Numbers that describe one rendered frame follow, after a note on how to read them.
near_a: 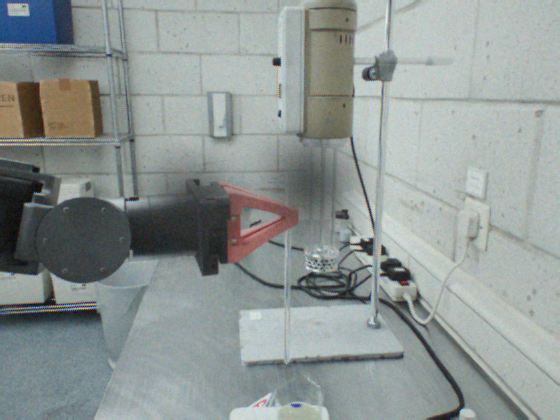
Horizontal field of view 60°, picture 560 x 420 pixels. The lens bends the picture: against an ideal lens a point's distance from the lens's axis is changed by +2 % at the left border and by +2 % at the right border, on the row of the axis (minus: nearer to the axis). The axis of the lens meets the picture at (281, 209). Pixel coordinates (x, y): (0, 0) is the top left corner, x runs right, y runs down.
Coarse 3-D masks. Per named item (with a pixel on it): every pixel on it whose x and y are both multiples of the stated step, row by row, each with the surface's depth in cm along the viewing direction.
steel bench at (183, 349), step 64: (192, 256) 140; (256, 256) 139; (192, 320) 101; (384, 320) 100; (128, 384) 79; (192, 384) 79; (256, 384) 79; (320, 384) 79; (384, 384) 79; (448, 384) 79
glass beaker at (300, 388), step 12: (276, 384) 51; (288, 384) 53; (300, 384) 53; (312, 384) 52; (276, 396) 50; (288, 396) 53; (300, 396) 53; (312, 396) 53; (276, 408) 50; (288, 408) 48; (312, 408) 48
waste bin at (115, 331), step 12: (156, 264) 229; (108, 312) 206; (132, 312) 204; (108, 324) 208; (120, 324) 206; (108, 336) 211; (120, 336) 208; (108, 348) 214; (120, 348) 210; (108, 360) 220
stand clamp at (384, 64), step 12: (360, 60) 83; (372, 60) 83; (384, 60) 83; (396, 60) 83; (408, 60) 84; (420, 60) 84; (432, 60) 84; (444, 60) 84; (372, 72) 90; (384, 72) 83
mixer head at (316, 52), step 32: (320, 0) 76; (352, 0) 78; (288, 32) 77; (320, 32) 77; (352, 32) 79; (288, 64) 79; (320, 64) 78; (352, 64) 81; (288, 96) 80; (320, 96) 80; (288, 128) 81; (320, 128) 81; (352, 128) 84
